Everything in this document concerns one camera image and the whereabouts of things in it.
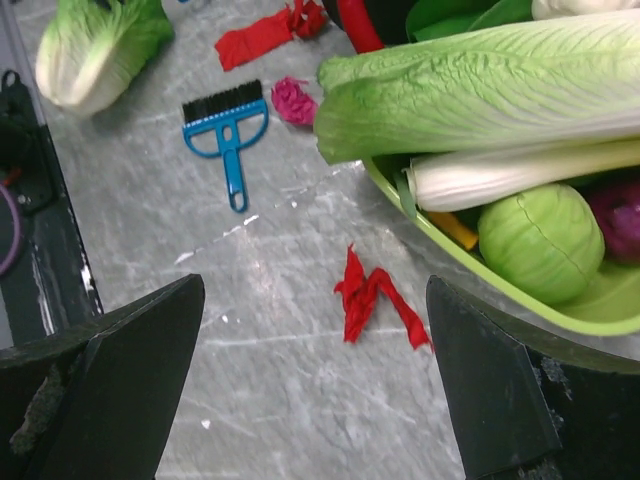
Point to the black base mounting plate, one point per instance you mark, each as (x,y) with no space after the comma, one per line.
(46,279)

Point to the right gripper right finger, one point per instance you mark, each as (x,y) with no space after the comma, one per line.
(527,404)

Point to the green spinach leaves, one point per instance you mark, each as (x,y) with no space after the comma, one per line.
(441,18)

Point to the red chili pepper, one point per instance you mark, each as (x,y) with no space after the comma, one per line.
(358,26)

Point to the pink paper scrap centre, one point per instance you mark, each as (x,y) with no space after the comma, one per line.
(292,102)

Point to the flat red paper scrap left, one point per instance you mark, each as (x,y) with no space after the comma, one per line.
(301,20)

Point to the blue hand brush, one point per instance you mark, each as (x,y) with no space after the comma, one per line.
(221,113)

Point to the long green romaine lettuce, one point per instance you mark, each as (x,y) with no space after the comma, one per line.
(565,80)

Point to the round green cabbage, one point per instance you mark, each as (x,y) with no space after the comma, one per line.
(544,241)

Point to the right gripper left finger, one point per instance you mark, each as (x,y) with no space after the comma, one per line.
(98,400)

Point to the crumpled red paper scrap centre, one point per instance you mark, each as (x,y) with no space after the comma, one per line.
(359,294)

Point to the purple cabbage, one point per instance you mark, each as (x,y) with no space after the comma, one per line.
(615,206)

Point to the green cabbage on table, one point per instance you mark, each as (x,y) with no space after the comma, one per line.
(91,51)

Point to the green plastic basket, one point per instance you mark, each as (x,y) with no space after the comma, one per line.
(608,307)

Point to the white leek stalk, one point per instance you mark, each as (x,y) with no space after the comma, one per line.
(463,180)

